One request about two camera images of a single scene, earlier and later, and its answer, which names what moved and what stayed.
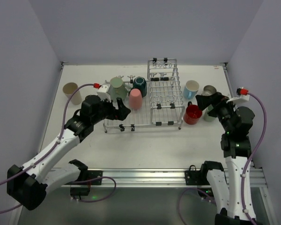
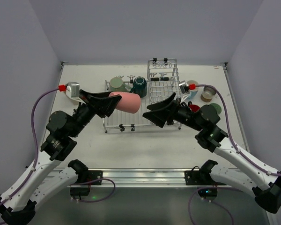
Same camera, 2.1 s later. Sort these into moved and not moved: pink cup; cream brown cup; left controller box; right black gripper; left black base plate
Moved: right black gripper; pink cup
Not moved: left black base plate; cream brown cup; left controller box
